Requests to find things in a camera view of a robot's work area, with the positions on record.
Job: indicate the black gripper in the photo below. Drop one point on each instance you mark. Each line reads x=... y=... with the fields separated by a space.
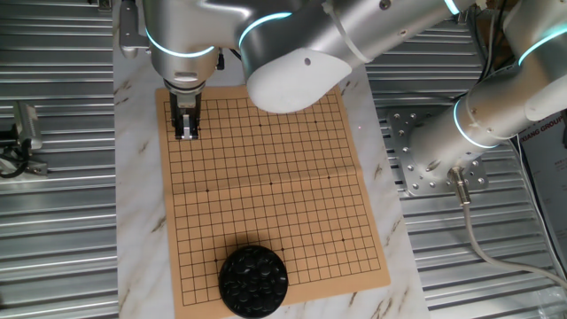
x=185 y=99

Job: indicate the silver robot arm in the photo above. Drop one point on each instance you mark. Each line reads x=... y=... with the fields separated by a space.
x=310 y=35

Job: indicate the tan go board mat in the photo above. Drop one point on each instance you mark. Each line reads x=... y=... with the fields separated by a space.
x=266 y=199

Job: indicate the grey printed board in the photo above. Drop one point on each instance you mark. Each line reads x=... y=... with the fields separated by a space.
x=549 y=177

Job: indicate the white marble pattern sheet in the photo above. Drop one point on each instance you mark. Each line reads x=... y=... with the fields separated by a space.
x=142 y=221

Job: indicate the pile of black go stones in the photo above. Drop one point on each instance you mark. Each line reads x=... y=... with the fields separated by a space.
x=252 y=279

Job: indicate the black round stone bowl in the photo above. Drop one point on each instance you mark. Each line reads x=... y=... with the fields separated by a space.
x=252 y=315

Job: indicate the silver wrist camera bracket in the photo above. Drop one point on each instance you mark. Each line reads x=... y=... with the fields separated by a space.
x=128 y=31

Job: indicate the small metal corner bracket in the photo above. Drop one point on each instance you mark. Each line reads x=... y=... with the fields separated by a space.
x=104 y=4
x=463 y=17

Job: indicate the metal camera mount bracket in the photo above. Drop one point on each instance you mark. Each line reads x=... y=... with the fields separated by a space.
x=37 y=168

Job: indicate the silver depth camera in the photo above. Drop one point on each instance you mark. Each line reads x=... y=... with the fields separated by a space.
x=27 y=126

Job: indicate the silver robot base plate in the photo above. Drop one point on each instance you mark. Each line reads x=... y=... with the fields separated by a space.
x=478 y=175

